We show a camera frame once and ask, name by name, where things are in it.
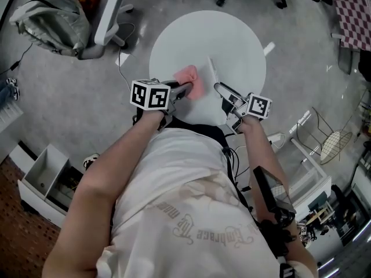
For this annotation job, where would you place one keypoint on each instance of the black plastic buckle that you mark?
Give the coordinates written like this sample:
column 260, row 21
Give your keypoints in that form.
column 285, row 271

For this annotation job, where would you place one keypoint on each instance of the white drawer cabinet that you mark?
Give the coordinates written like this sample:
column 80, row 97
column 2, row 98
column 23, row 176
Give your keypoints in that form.
column 8, row 114

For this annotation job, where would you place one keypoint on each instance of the black cantilever chair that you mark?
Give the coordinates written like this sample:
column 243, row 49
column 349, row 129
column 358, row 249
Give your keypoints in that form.
column 365, row 65

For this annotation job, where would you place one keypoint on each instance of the red white checked tablecloth table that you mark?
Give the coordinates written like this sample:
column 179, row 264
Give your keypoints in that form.
column 353, row 16

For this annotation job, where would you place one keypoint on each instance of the person's left forearm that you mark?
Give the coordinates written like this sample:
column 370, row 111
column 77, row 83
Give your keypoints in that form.
column 121, row 155

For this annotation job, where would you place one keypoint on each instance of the person's black trousers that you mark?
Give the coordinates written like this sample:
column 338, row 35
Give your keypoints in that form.
column 203, row 129

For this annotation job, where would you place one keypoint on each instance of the black and white sneaker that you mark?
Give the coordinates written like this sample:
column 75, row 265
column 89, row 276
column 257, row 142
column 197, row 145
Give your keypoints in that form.
column 90, row 161

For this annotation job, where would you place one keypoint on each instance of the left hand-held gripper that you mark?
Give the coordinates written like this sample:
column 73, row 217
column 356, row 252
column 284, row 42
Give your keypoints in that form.
column 149, row 95

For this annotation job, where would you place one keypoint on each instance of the white remote control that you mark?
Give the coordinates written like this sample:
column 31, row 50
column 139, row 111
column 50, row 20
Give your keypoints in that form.
column 214, row 71

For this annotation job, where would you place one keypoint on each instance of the person's white printed t-shirt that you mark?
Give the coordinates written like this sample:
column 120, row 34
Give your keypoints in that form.
column 174, row 184

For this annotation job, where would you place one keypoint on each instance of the grey backpack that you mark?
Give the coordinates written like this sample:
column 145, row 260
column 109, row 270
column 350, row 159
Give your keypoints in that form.
column 49, row 22

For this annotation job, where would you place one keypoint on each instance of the person's right forearm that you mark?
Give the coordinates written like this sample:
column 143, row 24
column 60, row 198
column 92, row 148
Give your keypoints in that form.
column 258, row 143

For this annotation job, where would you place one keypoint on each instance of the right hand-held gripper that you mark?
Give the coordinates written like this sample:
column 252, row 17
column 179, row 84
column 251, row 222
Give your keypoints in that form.
column 259, row 107

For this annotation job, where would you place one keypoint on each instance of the brown dotted mat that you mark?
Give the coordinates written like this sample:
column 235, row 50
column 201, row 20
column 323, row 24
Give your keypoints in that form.
column 17, row 227

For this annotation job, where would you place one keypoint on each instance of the white office chair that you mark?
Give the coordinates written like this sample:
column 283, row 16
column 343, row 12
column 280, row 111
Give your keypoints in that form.
column 108, row 16

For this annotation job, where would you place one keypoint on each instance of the white open box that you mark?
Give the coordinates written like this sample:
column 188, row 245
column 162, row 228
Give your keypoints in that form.
column 40, row 169

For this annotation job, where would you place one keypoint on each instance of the pink cloth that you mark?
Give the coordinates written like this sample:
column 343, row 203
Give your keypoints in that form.
column 192, row 75

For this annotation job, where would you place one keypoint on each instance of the white frame side table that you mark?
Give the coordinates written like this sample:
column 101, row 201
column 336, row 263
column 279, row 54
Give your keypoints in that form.
column 313, row 195

